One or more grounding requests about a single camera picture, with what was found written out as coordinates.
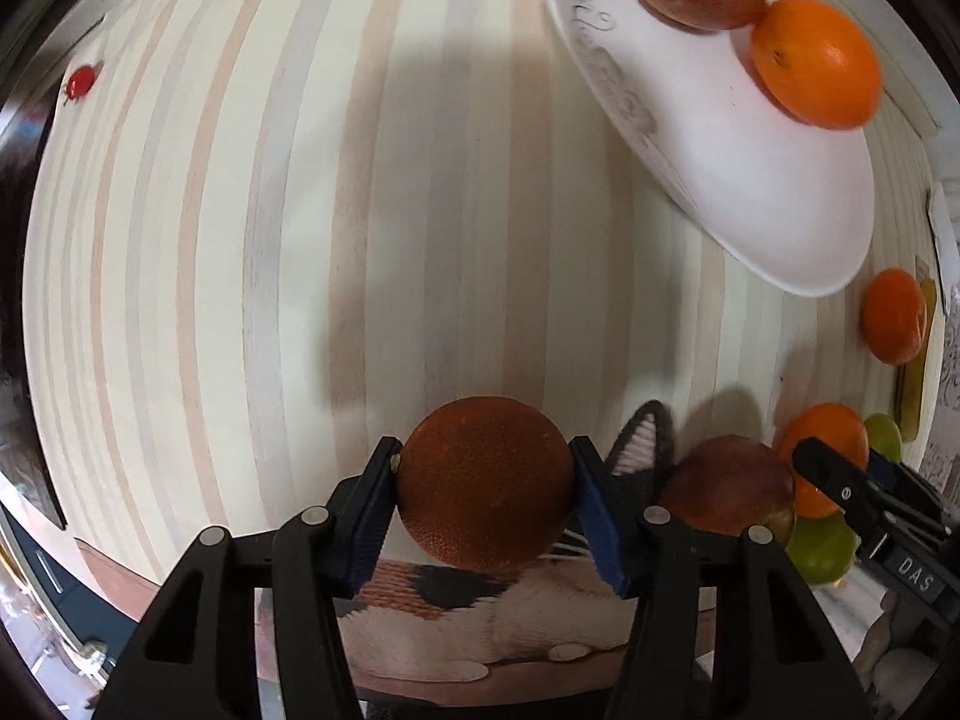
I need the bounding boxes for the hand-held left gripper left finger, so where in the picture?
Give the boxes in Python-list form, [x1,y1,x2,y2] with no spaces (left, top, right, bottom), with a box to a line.
[90,435,406,720]

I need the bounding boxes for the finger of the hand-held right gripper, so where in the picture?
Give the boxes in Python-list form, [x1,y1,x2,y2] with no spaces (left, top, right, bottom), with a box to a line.
[866,454,952,533]
[793,436,897,537]

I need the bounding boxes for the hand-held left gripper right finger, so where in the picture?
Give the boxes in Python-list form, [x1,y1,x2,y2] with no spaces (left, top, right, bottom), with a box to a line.
[568,435,875,720]

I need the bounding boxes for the medium orange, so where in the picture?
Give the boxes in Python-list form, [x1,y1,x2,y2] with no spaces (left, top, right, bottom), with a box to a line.
[776,403,871,518]

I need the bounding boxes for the green lime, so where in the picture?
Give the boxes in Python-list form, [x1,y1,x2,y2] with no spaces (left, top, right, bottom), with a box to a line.
[862,414,905,466]
[786,514,860,586]

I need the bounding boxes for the yellow banana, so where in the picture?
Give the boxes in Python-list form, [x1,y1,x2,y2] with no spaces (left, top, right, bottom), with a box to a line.
[892,277,940,443]

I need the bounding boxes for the dark rough-skinned orange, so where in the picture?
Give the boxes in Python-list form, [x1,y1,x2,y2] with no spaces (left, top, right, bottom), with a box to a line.
[395,396,578,572]

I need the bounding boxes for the small tangerine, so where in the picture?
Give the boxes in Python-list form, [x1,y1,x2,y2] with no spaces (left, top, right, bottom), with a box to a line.
[860,268,929,365]

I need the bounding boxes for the white oval plate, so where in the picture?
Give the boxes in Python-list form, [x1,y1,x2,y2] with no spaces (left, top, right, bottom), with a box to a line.
[544,0,877,298]

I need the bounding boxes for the large bright orange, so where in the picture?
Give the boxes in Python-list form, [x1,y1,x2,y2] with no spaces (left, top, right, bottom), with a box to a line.
[750,0,883,130]

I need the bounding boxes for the cat print floor mat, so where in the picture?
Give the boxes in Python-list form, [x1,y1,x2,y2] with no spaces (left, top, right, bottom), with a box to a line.
[255,399,901,700]

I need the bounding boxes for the dark blue cabinet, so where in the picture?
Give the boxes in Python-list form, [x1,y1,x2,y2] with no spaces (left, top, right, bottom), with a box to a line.
[0,502,147,680]

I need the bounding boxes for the red cherry tomato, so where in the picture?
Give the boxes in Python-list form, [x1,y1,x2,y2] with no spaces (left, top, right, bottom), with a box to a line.
[64,61,103,101]

